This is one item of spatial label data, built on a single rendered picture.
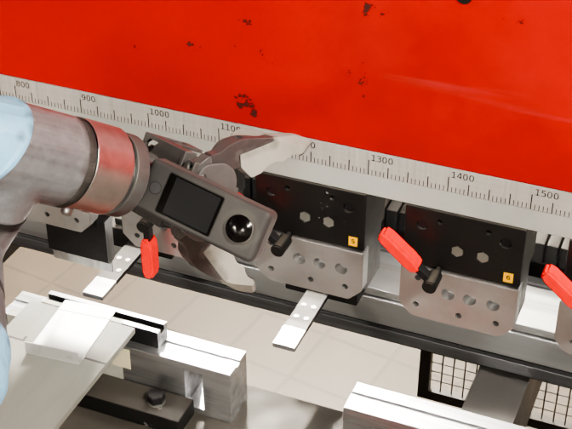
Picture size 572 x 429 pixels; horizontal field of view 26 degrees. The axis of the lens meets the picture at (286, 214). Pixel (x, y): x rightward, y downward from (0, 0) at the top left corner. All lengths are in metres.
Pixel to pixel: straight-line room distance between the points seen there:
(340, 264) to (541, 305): 0.45
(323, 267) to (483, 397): 0.44
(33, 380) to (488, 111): 0.77
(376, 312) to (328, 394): 1.27
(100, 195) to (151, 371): 0.91
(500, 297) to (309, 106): 0.33
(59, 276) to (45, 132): 2.73
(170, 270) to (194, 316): 1.38
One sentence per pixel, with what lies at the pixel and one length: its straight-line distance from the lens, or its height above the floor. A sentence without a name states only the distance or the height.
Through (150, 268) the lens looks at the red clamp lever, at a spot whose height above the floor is 1.17.
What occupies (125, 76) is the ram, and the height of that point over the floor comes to 1.44.
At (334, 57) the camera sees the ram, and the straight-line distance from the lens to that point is 1.45.
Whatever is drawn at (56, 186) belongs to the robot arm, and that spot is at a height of 1.65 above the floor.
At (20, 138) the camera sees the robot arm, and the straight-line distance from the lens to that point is 0.95.
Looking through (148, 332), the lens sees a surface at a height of 1.00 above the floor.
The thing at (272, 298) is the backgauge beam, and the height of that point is 0.91.
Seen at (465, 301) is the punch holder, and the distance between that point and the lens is 1.57.
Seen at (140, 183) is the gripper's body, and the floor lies 1.63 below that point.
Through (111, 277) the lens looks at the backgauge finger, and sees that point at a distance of 1.96.
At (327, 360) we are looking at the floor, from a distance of 3.33.
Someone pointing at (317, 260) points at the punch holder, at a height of 1.22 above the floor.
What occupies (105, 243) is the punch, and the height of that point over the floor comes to 1.14.
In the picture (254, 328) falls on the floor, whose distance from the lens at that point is 3.43.
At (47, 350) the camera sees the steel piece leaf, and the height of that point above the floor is 1.02.
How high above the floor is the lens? 2.17
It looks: 34 degrees down
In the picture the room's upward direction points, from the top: straight up
